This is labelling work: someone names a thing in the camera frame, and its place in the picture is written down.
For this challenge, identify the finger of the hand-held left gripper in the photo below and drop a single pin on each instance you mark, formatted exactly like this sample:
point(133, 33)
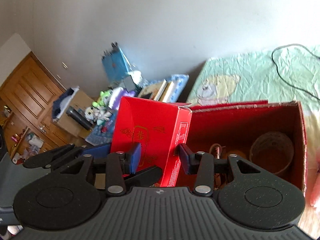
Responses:
point(97, 148)
point(147, 176)

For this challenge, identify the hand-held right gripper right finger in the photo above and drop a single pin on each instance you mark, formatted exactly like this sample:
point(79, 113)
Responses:
point(184, 158)

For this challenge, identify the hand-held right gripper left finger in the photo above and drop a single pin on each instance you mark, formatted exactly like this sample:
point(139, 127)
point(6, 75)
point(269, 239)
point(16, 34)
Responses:
point(136, 156)

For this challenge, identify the small red printed box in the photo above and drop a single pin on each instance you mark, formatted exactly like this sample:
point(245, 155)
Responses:
point(150, 120)

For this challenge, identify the orange ball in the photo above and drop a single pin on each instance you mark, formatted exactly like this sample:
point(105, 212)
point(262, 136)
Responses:
point(238, 152)

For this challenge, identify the large red cardboard box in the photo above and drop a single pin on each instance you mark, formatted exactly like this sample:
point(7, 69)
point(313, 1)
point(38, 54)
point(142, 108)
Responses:
point(237, 122)

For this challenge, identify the blue patterned cloth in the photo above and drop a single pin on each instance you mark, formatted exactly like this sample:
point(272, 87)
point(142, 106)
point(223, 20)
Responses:
point(100, 135)

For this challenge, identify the black thermos bottle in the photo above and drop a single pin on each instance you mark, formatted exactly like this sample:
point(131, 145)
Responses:
point(78, 117)

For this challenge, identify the small white doll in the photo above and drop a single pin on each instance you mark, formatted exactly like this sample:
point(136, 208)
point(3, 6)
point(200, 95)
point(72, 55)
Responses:
point(92, 112)

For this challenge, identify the crumpled white plastic bag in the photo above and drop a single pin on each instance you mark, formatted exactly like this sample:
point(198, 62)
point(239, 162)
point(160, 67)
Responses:
point(36, 142)

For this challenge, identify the small green plush toy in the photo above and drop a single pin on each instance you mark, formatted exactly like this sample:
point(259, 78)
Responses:
point(101, 100)

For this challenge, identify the brown cardboard box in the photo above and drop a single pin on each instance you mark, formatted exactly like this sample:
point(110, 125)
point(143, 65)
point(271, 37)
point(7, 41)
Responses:
point(83, 98)

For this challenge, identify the purple white packet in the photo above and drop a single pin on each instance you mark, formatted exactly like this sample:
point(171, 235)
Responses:
point(118, 96)

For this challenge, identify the dark blue cloth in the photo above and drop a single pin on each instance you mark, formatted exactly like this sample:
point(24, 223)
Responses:
point(62, 102)

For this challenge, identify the small grey box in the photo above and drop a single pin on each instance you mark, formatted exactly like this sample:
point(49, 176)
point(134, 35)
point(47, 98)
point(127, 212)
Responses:
point(129, 83)

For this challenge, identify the blue patterned packet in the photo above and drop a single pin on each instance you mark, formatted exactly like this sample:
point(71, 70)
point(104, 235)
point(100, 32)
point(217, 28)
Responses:
point(181, 85)

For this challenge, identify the blue paper bag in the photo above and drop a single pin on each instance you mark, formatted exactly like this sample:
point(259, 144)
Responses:
point(116, 65)

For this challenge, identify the round cup in box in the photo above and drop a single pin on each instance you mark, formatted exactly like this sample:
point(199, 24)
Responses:
point(271, 152)

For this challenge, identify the wooden door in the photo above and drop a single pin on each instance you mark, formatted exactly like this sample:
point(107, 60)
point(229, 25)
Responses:
point(27, 90)

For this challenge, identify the pink white plush toy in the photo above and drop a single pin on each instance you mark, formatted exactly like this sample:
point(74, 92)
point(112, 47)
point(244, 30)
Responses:
point(313, 187)

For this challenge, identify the wall hook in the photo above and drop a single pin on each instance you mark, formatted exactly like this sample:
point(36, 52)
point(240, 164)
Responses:
point(58, 76)
point(64, 65)

